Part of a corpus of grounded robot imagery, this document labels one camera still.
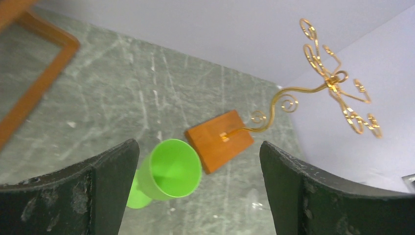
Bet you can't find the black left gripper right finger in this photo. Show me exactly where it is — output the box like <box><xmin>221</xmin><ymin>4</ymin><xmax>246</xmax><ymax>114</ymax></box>
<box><xmin>259</xmin><ymin>141</ymin><xmax>415</xmax><ymax>235</ymax></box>

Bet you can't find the orange wooden shelf rack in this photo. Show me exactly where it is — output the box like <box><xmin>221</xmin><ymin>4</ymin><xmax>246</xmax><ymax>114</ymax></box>
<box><xmin>0</xmin><ymin>0</ymin><xmax>81</xmax><ymax>151</ymax></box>

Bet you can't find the green plastic wine glass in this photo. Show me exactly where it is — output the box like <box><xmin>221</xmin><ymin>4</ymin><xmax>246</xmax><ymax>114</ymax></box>
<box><xmin>126</xmin><ymin>139</ymin><xmax>202</xmax><ymax>209</ymax></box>

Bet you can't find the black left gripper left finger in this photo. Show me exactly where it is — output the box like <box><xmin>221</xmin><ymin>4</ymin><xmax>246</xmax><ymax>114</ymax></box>
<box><xmin>0</xmin><ymin>139</ymin><xmax>140</xmax><ymax>235</ymax></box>

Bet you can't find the gold wire wine glass rack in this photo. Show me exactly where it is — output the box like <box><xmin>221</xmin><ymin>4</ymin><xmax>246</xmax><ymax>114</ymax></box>
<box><xmin>184</xmin><ymin>18</ymin><xmax>383</xmax><ymax>174</ymax></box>

